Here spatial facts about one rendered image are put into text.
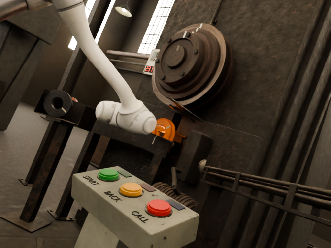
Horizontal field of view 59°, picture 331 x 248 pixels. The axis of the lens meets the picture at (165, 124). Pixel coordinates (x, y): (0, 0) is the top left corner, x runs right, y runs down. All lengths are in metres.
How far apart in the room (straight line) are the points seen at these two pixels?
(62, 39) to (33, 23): 8.29
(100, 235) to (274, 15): 1.37
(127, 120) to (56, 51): 10.99
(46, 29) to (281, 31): 3.00
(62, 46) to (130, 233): 11.78
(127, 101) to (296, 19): 0.90
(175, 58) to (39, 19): 2.66
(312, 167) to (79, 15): 1.60
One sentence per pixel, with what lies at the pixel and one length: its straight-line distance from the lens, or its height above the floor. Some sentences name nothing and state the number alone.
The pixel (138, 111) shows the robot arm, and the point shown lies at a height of 0.77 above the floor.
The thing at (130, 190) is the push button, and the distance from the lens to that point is 0.53.
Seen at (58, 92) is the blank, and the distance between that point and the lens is 1.72.
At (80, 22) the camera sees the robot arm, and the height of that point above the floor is 0.99.
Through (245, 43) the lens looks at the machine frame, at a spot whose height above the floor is 1.33.
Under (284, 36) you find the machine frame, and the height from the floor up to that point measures 1.37.
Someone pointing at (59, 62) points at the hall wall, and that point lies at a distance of 12.14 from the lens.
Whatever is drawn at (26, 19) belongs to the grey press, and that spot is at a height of 1.37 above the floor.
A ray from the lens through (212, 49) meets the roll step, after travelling 1.48.
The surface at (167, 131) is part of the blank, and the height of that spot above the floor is 0.75.
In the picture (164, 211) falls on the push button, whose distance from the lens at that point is 0.48.
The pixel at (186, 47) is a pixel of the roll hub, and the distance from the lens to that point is 1.51.
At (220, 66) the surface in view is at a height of 1.13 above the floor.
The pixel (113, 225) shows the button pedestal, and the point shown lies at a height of 0.55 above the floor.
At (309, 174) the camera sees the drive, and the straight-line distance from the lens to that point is 2.07.
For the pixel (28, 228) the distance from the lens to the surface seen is 1.78.
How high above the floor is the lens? 0.71
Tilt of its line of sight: 3 degrees up
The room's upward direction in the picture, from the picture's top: 22 degrees clockwise
